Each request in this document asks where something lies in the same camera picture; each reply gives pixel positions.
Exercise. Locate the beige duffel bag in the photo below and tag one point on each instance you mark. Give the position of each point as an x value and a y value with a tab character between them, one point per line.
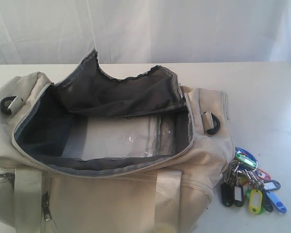
43	192

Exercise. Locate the bunch of coloured key tags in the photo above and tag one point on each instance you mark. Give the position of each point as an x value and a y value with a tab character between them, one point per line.
245	181

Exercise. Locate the clear plastic bag liner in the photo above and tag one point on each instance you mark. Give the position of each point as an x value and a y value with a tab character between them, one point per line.
119	138

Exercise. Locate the white backdrop curtain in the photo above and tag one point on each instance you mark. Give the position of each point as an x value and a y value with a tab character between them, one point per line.
144	31

